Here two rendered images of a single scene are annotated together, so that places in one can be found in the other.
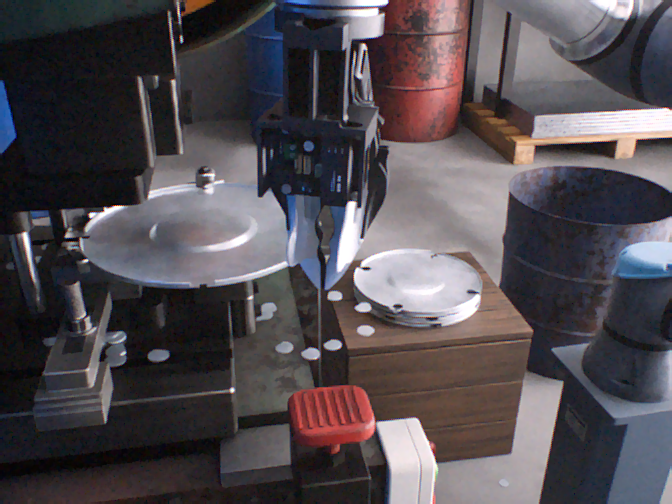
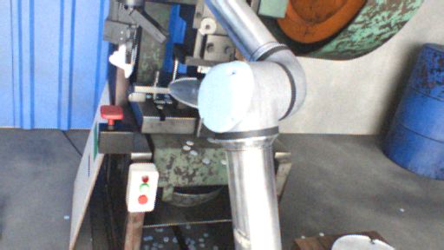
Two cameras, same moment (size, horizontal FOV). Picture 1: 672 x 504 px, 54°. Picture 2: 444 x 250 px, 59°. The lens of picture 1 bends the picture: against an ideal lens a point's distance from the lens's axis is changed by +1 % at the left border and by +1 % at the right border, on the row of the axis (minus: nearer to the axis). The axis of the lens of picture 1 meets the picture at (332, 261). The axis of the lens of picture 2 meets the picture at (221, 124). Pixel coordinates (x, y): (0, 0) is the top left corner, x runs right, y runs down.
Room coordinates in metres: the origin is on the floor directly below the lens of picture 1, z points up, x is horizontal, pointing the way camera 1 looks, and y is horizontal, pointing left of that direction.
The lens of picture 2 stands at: (0.47, -1.04, 1.22)
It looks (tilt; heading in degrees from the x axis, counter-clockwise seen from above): 24 degrees down; 75
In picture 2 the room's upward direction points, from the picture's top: 12 degrees clockwise
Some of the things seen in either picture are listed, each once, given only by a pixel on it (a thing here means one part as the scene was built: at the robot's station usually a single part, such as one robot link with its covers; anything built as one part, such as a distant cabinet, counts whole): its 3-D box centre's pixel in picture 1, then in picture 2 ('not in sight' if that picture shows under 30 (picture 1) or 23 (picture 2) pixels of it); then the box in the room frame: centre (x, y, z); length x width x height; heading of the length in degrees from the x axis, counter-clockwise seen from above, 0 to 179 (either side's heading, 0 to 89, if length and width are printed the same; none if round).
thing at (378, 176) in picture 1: (356, 182); (129, 47); (0.46, -0.02, 0.95); 0.05 x 0.02 x 0.09; 79
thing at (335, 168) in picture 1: (324, 106); (125, 20); (0.44, 0.01, 1.01); 0.09 x 0.08 x 0.12; 169
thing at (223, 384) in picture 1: (112, 311); (195, 108); (0.71, 0.28, 0.68); 0.45 x 0.30 x 0.06; 10
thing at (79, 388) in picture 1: (77, 331); (153, 84); (0.55, 0.26, 0.76); 0.17 x 0.06 x 0.10; 10
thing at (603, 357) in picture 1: (636, 348); not in sight; (0.88, -0.50, 0.50); 0.15 x 0.15 x 0.10
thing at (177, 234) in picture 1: (204, 227); (212, 94); (0.73, 0.16, 0.78); 0.29 x 0.29 x 0.01
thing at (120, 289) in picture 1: (105, 253); not in sight; (0.71, 0.28, 0.76); 0.15 x 0.09 x 0.05; 10
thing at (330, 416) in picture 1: (330, 441); (110, 121); (0.43, 0.00, 0.72); 0.07 x 0.06 x 0.08; 100
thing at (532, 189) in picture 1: (574, 272); not in sight; (1.61, -0.68, 0.24); 0.42 x 0.42 x 0.48
